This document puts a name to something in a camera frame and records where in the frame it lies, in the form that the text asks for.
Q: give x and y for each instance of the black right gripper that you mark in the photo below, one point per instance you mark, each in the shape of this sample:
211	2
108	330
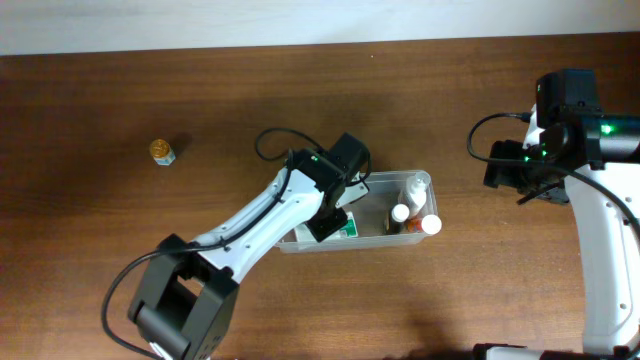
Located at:
504	173

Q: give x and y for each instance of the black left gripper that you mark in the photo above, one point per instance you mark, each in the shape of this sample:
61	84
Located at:
324	228

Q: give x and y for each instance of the dark bottle white cap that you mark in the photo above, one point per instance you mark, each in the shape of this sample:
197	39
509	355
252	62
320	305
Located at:
396	218

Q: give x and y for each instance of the white squeeze bottle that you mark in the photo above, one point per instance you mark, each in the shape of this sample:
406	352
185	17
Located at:
414	194

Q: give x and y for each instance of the orange tube white cap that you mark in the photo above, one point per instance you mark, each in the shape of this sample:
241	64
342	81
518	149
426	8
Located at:
429	224

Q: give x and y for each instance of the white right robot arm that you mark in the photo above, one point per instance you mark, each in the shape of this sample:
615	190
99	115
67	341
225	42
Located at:
590	162

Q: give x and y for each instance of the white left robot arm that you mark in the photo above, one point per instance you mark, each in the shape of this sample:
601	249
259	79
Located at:
185	300

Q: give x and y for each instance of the clear plastic container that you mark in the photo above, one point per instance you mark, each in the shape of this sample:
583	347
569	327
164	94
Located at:
366	219

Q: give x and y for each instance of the small jar gold lid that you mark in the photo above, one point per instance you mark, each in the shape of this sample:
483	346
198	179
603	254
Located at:
161	152

